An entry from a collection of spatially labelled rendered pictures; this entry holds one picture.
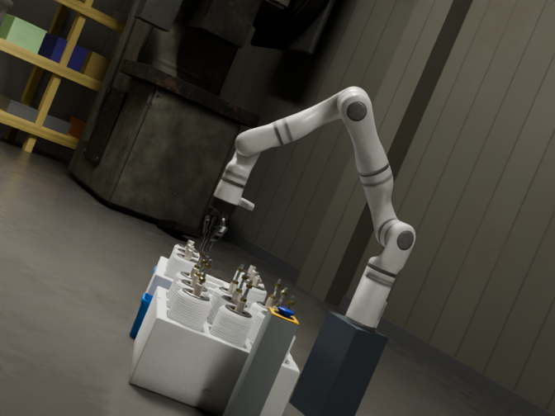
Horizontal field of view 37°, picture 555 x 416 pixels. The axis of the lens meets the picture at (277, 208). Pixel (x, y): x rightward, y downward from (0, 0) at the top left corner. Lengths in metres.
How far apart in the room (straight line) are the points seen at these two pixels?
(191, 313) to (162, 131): 3.20
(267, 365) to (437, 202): 3.02
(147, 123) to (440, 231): 1.90
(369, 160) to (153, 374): 0.83
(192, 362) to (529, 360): 2.50
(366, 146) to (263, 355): 0.68
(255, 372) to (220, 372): 0.15
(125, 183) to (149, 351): 3.18
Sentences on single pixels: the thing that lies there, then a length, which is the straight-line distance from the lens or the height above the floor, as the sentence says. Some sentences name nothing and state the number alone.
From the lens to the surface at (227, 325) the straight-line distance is 2.10.
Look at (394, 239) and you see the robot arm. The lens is 2.39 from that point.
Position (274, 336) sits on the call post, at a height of 0.27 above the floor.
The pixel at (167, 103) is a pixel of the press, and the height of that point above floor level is 0.74.
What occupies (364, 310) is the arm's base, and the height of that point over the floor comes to 0.35.
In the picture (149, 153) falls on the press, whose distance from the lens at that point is 5.19.
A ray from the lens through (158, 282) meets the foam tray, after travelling 2.60.
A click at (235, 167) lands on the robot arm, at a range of 2.29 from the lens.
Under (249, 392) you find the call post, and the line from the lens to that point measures 1.98.
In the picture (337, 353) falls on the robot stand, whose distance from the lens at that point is 2.41.
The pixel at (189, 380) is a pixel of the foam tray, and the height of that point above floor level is 0.06.
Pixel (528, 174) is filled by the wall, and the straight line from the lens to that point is 4.56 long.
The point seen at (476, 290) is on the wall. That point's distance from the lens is 4.53.
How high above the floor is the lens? 0.62
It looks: 2 degrees down
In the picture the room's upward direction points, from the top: 23 degrees clockwise
